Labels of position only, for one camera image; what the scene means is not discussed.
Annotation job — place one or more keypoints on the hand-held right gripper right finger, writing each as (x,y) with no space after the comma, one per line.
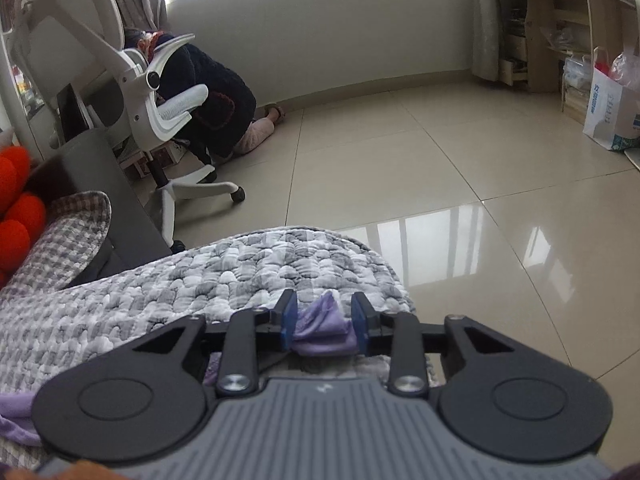
(359,325)

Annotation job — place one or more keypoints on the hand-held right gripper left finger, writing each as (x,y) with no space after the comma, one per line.
(288,322)

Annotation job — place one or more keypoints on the lilac knit sweater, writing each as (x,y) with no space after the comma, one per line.
(322,332)

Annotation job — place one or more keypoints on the grey checked quilt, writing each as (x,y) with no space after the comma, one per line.
(175,290)

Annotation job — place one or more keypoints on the pink fuzzy garment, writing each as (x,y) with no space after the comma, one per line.
(255,135)

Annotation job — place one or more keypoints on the dark grey sofa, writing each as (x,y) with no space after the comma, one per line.
(130,200)

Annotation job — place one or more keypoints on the patterned cardboard box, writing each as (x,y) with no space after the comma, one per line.
(160,157)

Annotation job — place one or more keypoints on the grey gingham cloth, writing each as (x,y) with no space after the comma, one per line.
(60,240)

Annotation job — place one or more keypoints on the orange flower-shaped cushion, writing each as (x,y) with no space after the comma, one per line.
(15,230)

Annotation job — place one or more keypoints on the white and blue paper bag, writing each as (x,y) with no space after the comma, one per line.
(607,110)

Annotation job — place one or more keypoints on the light wooden shelf unit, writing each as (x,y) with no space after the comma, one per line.
(540,35)

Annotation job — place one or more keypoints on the white office chair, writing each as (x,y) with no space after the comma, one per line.
(50,45)

